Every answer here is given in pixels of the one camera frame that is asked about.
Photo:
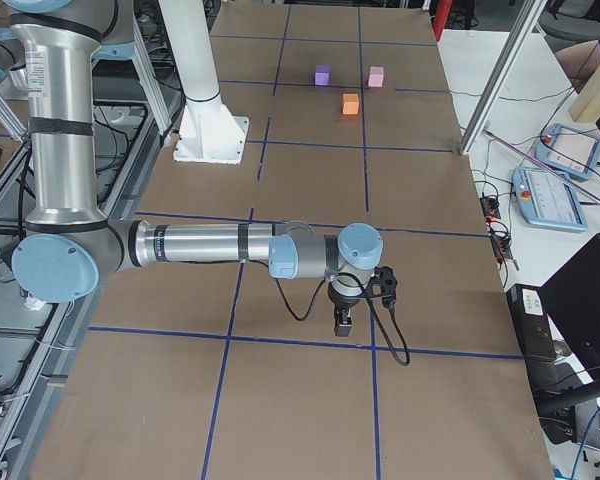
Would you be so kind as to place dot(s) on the orange foam cube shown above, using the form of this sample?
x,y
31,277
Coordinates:
x,y
350,104

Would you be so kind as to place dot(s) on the brown paper table cover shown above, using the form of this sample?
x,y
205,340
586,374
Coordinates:
x,y
216,372

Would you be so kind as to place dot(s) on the orange black connector strip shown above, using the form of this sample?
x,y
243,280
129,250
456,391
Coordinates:
x,y
499,232

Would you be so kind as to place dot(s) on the black computer box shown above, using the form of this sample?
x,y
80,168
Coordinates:
x,y
530,323

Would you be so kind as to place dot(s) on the purple stick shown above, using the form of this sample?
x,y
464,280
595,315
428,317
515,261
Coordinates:
x,y
595,199

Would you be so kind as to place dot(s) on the lower teach pendant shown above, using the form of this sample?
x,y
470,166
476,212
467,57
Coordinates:
x,y
546,202

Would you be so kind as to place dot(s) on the teach pendant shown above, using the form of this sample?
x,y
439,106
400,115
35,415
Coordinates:
x,y
546,202
571,151

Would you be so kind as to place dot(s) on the purple foam cube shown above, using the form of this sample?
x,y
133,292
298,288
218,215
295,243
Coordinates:
x,y
322,75

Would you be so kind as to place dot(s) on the black laptop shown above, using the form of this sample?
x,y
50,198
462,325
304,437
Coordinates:
x,y
571,297

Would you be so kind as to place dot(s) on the pink foam cube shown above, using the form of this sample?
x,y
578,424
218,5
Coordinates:
x,y
376,77

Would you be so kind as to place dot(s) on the upper teach pendant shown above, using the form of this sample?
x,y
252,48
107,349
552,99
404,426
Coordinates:
x,y
571,151

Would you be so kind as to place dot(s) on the white camera mast pedestal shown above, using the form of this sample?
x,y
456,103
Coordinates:
x,y
209,132

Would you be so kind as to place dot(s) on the aluminium frame post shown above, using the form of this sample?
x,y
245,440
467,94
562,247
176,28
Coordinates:
x,y
523,26

